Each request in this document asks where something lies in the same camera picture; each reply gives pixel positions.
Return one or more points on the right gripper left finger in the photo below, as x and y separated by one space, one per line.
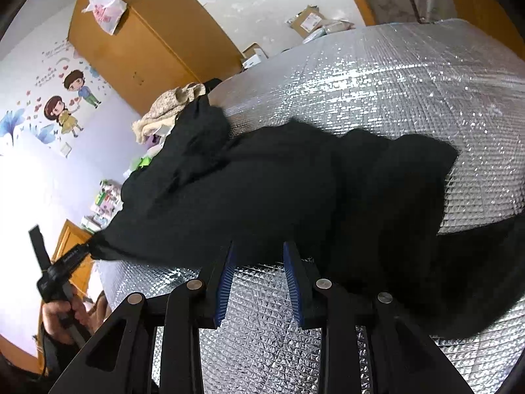
152 344

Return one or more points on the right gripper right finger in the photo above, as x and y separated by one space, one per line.
374 339

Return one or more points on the black garment with white lettering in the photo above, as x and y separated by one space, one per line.
367 209

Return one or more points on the person's left hand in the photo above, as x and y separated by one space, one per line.
54 312

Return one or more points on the green tissue pack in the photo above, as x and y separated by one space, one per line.
143 161

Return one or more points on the beige floral cloth pile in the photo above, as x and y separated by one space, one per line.
165 110

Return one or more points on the wooden wardrobe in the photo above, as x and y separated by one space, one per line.
158 45

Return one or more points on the white plastic bag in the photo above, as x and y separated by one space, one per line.
107 13

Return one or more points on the small white cardboard box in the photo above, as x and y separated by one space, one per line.
253 55

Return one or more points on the brown cardboard box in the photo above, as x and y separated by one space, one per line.
306 21

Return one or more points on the cartoon couple wall sticker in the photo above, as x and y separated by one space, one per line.
48 94

